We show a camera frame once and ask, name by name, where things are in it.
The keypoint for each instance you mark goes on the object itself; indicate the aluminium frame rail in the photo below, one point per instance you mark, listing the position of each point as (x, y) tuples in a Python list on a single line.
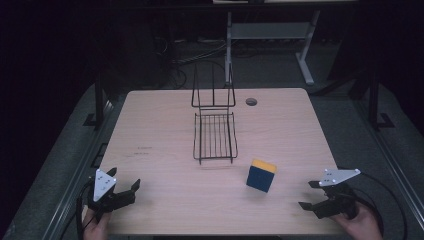
[(391, 156), (78, 173)]

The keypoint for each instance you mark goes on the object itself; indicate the person's right hand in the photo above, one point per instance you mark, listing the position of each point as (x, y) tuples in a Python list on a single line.
[(365, 225)]

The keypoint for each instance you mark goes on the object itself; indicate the blue and yellow sponge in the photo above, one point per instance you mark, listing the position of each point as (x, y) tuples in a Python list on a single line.
[(260, 178)]

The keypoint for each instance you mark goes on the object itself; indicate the person's left hand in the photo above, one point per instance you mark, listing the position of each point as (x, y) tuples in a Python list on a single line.
[(95, 228)]

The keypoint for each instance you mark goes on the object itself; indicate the black stand post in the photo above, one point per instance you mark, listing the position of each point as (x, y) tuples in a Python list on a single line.
[(374, 100), (99, 100)]

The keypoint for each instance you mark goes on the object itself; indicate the grey metal desk frame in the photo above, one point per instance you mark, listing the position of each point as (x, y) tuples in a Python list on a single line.
[(270, 30)]

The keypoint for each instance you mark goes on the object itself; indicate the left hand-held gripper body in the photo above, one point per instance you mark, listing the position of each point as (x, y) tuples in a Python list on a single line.
[(104, 186)]

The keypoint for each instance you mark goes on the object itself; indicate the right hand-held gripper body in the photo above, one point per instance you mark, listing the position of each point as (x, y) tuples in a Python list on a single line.
[(336, 203)]

